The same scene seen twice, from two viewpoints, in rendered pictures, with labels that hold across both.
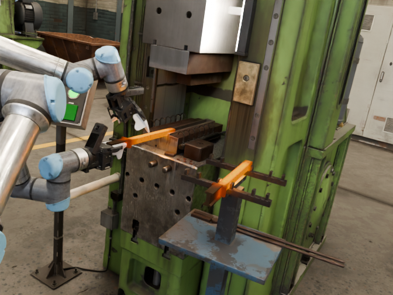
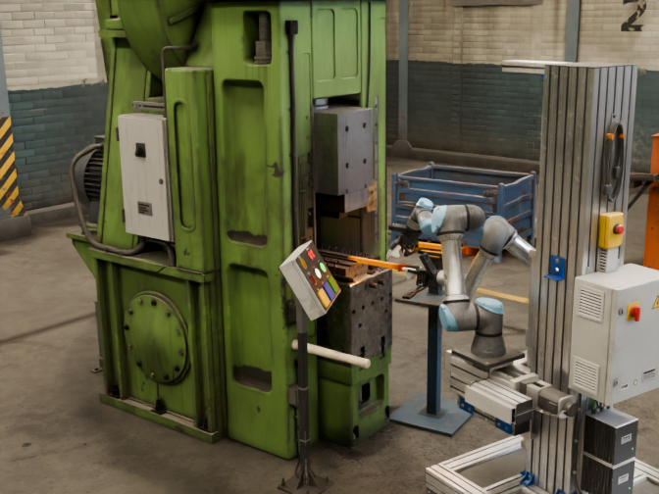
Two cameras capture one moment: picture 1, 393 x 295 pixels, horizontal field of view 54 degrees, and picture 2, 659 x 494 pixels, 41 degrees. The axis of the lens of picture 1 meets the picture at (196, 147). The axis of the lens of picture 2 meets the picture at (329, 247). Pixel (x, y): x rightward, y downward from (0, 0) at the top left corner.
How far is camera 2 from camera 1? 4.76 m
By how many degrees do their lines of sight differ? 78
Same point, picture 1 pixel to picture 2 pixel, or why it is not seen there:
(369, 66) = not seen: outside the picture
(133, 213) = (360, 342)
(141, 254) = (367, 373)
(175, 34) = (358, 178)
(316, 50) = not seen: hidden behind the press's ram
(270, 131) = (381, 222)
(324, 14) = not seen: hidden behind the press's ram
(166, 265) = (382, 363)
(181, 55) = (363, 193)
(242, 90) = (372, 201)
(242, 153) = (373, 248)
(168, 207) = (380, 313)
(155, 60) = (348, 205)
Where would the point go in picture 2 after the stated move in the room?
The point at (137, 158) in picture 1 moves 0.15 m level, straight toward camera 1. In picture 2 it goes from (359, 292) to (388, 291)
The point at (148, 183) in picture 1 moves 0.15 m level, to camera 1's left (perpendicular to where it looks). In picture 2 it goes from (368, 306) to (365, 316)
